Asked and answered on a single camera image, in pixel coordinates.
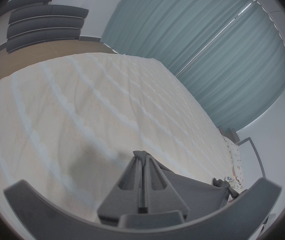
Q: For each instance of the white printed pillow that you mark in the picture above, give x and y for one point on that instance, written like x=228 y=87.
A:
x=233 y=154

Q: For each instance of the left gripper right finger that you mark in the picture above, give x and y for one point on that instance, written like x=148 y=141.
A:
x=166 y=196

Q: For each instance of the pile of clothes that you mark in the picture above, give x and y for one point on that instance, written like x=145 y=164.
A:
x=232 y=181

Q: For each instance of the dark chest of drawers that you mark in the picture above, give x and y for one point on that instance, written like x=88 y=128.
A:
x=45 y=21

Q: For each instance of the grey bedside table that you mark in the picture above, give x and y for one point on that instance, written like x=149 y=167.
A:
x=228 y=132

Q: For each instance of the blue-green curtain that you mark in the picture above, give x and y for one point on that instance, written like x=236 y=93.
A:
x=162 y=21
x=237 y=71

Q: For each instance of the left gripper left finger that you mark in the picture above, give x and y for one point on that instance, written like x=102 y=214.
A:
x=122 y=196

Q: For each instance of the bed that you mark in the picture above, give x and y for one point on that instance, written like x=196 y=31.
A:
x=95 y=109

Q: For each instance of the black garment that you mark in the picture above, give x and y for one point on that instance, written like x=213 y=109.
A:
x=197 y=196

